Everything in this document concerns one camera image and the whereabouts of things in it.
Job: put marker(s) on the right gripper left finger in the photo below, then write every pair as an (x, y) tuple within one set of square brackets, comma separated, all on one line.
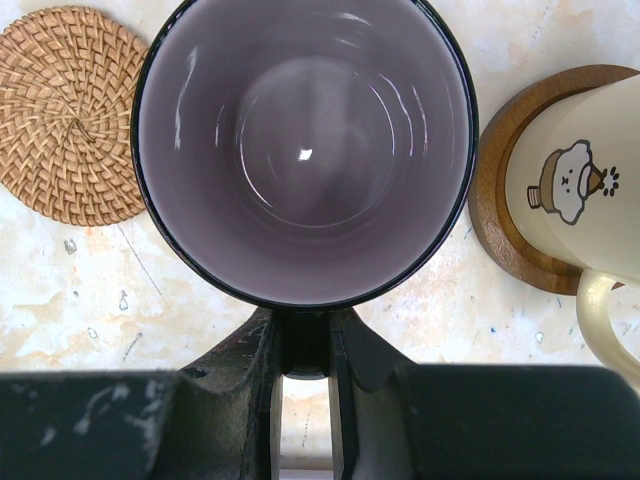
[(229, 417)]

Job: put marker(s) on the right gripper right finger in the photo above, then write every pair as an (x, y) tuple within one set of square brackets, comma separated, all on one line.
[(366, 425)]

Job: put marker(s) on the dark wooden coaster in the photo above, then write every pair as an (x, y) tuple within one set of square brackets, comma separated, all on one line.
[(488, 209)]

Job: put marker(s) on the mauve purple mug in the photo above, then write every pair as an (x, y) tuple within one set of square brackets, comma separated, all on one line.
[(304, 156)]

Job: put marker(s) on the cream mug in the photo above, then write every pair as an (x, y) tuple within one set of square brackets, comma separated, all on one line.
[(572, 192)]

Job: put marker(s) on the woven coaster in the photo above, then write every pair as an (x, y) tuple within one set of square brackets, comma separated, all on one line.
[(68, 78)]

